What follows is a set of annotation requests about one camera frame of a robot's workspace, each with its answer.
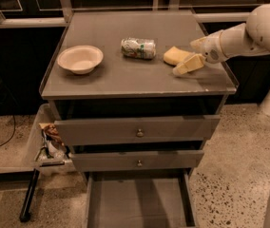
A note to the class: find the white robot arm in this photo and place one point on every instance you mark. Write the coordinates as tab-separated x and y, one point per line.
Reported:
251	38

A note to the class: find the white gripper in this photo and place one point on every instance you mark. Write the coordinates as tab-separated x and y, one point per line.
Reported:
211	49

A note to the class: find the brown snack wrapper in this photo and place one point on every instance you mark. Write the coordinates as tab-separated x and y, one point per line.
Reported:
50	130

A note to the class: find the clear plastic bin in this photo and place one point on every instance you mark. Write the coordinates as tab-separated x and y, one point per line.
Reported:
40	151

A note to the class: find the grey open bottom drawer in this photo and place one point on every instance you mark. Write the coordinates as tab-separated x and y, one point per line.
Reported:
139	199

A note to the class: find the yellow sponge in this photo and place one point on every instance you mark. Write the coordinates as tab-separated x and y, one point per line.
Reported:
176	56

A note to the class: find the brass top drawer knob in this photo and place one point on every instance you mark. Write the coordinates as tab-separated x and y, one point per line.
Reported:
140	133

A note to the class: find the grey middle drawer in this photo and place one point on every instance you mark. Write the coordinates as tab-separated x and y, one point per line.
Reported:
97	162

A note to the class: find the black metal leg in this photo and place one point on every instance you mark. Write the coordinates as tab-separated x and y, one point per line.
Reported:
25	214

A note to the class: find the grey top drawer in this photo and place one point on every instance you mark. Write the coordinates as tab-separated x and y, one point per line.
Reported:
123	130

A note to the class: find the white railing bar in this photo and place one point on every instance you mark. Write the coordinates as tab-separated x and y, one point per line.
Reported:
60	21

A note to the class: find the grey drawer cabinet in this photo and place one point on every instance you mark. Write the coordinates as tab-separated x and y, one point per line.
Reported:
125	87

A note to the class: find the crushed green white can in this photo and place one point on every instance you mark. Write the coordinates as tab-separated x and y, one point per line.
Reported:
138	48

